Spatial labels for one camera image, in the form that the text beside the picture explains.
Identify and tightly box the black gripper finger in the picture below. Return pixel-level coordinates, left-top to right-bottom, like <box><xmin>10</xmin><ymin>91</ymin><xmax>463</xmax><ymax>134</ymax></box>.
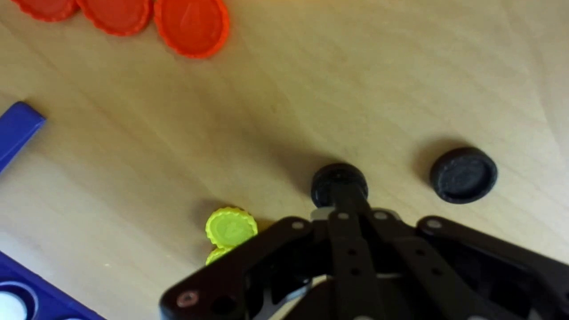
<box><xmin>328</xmin><ymin>184</ymin><xmax>383</xmax><ymax>320</ymax></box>

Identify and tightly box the yellow disc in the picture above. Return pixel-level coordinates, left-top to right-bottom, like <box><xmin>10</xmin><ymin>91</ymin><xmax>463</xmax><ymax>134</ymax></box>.
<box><xmin>205</xmin><ymin>207</ymin><xmax>259</xmax><ymax>248</ymax></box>
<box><xmin>205</xmin><ymin>248</ymin><xmax>234</xmax><ymax>266</ymax></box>

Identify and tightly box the black disc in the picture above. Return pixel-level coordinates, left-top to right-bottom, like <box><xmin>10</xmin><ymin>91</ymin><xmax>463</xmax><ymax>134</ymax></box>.
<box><xmin>429</xmin><ymin>148</ymin><xmax>499</xmax><ymax>205</ymax></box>
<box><xmin>312</xmin><ymin>162</ymin><xmax>369</xmax><ymax>210</ymax></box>

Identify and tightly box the red disc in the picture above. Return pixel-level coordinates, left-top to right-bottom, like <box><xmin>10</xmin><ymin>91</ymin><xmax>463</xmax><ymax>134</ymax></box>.
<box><xmin>13</xmin><ymin>0</ymin><xmax>79</xmax><ymax>22</ymax></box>
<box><xmin>154</xmin><ymin>0</ymin><xmax>232</xmax><ymax>59</ymax></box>
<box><xmin>77</xmin><ymin>0</ymin><xmax>154</xmax><ymax>36</ymax></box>

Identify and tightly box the blue connect four grid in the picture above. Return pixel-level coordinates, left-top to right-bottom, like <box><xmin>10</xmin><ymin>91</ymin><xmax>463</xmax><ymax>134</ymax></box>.
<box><xmin>0</xmin><ymin>100</ymin><xmax>109</xmax><ymax>320</ymax></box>

